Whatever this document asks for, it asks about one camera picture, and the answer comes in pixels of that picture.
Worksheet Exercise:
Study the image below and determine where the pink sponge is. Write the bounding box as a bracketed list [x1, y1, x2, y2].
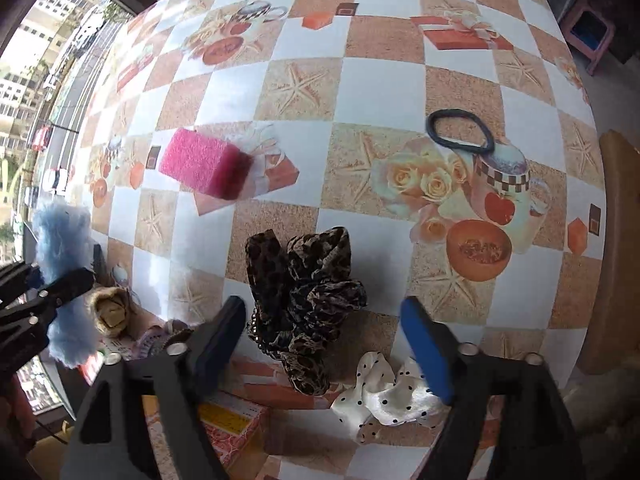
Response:
[159, 128, 255, 201]

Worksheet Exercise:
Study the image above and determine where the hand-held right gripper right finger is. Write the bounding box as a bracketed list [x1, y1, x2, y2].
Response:
[400, 296, 586, 480]

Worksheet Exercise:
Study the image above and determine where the pink patterned carton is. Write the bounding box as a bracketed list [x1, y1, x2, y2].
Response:
[142, 390, 273, 480]

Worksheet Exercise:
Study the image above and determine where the leopard print scrunchie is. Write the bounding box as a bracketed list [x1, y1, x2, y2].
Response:
[245, 227, 369, 395]

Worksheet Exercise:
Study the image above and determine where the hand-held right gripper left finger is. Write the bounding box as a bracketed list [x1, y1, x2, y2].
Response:
[60, 295, 248, 480]

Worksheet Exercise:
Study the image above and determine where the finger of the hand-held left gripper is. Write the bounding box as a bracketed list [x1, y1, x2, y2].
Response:
[0, 266, 96, 341]
[0, 259, 43, 306]

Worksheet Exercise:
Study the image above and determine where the checkered patterned tablecloth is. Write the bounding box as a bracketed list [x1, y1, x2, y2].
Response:
[65, 0, 608, 480]

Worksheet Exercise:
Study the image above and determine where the person's left hand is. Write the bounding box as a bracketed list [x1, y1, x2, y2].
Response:
[0, 377, 36, 456]

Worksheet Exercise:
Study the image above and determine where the white polka dot scrunchie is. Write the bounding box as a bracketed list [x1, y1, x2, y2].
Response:
[330, 351, 451, 445]

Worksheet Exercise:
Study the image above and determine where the pink plastic stool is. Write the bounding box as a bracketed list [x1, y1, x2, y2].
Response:
[557, 0, 618, 77]

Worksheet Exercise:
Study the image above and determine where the wooden armchair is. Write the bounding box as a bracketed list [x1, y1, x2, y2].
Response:
[575, 130, 640, 376]

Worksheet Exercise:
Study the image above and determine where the black hair tie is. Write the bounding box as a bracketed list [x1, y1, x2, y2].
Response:
[426, 110, 496, 155]

